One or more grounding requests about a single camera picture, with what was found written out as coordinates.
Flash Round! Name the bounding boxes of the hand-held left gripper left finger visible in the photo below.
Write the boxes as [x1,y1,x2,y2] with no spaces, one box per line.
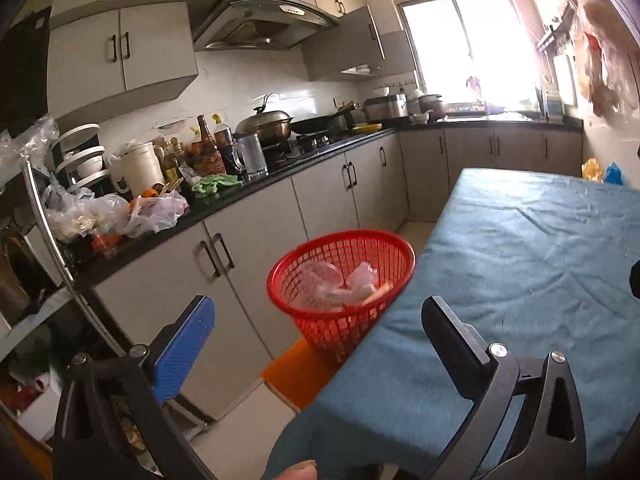
[52,295,217,480]

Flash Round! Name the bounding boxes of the white electric kettle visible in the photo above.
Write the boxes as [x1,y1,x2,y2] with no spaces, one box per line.
[109,141,166,201]

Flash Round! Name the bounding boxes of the gas stove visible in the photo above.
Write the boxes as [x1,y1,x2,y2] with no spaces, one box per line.
[262,130,362,169]

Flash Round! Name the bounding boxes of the brown cooking pot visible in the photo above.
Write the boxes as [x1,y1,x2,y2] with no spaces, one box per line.
[419,94,446,121]

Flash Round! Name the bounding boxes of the steel rice cooker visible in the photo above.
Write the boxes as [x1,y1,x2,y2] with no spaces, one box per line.
[363,94,408,122]

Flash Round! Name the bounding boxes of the white plastic bag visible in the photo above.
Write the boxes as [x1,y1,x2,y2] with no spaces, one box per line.
[125,195,190,239]

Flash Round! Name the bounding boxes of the white cutting board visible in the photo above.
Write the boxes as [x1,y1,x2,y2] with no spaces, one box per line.
[552,55,579,109]

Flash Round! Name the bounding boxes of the red-label sauce bottle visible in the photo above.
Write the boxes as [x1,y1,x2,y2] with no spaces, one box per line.
[191,115,226,177]

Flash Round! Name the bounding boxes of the orange floor mat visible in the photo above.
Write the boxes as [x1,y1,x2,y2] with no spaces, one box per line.
[262,337,351,413]

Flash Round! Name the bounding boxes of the black refrigerator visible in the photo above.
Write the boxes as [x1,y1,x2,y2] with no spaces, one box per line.
[0,7,53,139]

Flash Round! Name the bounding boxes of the yellow plastic bag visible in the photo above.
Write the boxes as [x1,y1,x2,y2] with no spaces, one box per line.
[581,157,604,184]

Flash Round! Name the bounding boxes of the grey upper kitchen cabinets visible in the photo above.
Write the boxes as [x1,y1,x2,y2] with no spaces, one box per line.
[47,0,417,117]

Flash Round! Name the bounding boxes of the metal wall rack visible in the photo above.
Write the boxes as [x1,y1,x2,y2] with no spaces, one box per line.
[536,5,577,57]

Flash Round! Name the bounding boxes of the person's left hand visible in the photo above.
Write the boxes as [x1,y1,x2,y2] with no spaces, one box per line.
[276,460,319,480]

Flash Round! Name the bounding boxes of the kitchen window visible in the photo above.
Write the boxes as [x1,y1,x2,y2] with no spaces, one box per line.
[377,0,546,107]

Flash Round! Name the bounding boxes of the dish rack with plates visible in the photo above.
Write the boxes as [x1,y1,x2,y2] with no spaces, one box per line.
[52,122,114,194]

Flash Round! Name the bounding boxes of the green cloth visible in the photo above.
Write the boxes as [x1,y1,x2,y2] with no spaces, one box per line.
[191,174,243,200]

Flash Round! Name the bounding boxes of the steel range hood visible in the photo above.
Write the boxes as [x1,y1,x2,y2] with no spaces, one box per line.
[192,0,341,53]

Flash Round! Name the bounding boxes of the blue tablecloth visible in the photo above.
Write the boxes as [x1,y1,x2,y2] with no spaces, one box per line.
[262,167,640,480]

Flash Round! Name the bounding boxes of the crumpled clear plastic bag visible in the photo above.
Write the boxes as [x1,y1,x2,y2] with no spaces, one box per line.
[345,261,381,302]

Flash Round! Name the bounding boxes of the red plastic mesh basket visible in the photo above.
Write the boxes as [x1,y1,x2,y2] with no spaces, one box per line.
[266,230,417,366]

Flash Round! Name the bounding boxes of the metal storage rack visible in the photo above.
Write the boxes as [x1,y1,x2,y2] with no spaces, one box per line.
[0,157,128,456]

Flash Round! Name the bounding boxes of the yellow-capped dark bottle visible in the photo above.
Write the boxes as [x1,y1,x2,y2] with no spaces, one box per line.
[212,114,242,176]

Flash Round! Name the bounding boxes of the steel wok with lid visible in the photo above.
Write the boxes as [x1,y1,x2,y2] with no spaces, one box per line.
[235,92,295,146]

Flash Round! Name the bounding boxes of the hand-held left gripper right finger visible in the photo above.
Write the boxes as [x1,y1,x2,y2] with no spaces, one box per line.
[421,296,587,480]

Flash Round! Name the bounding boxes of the hanging plastic bags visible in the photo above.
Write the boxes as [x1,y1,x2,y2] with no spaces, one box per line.
[570,2,640,117]

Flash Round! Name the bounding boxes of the black frying pan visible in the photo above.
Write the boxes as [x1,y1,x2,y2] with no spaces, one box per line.
[290,101,361,135]

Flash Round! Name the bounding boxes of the clear plastic bags pile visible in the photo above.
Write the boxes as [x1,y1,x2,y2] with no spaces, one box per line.
[42,184,132,244]

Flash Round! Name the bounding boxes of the black kitchen countertop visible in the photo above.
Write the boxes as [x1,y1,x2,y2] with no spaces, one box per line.
[75,117,584,286]

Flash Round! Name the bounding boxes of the utensil holder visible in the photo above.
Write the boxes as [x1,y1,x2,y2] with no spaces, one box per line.
[542,85,564,121]

